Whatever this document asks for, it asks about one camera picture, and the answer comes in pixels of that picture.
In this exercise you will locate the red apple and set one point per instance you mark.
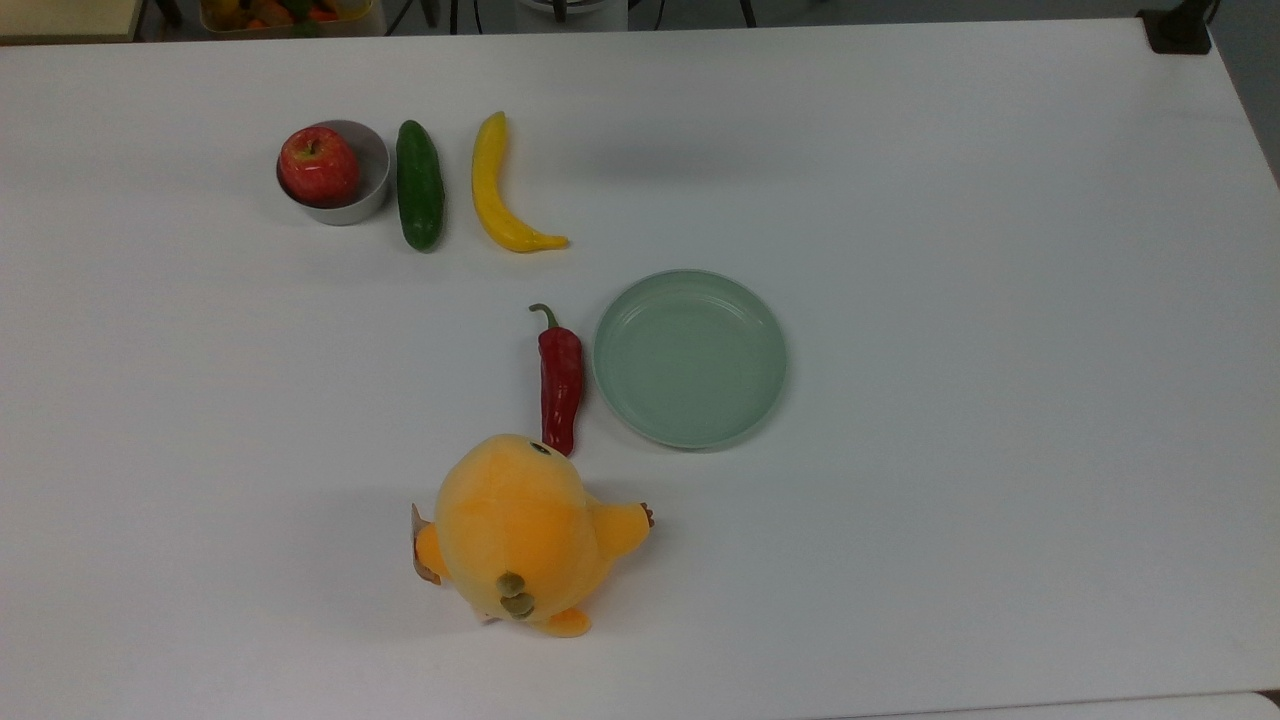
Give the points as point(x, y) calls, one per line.
point(318, 168)

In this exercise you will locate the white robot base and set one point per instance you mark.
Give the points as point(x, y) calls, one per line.
point(570, 12)

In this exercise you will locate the pale green plate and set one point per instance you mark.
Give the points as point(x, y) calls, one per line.
point(690, 358)

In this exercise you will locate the red chili pepper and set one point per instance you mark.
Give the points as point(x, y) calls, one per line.
point(560, 380)

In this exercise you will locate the orange plush chick toy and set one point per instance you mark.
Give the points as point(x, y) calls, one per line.
point(515, 530)

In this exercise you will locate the yellow banana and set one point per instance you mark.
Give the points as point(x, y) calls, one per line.
point(487, 190)

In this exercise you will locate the green cucumber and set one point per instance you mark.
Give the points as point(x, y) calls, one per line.
point(419, 188)

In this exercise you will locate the small metal bowl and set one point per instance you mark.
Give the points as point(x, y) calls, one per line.
point(372, 165)

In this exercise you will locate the clear box of toy food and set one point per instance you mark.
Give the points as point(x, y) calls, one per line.
point(290, 14)

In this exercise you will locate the black table clamp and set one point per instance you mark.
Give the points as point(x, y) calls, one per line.
point(1178, 28)

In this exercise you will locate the light wooden side table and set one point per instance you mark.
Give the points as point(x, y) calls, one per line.
point(65, 18)

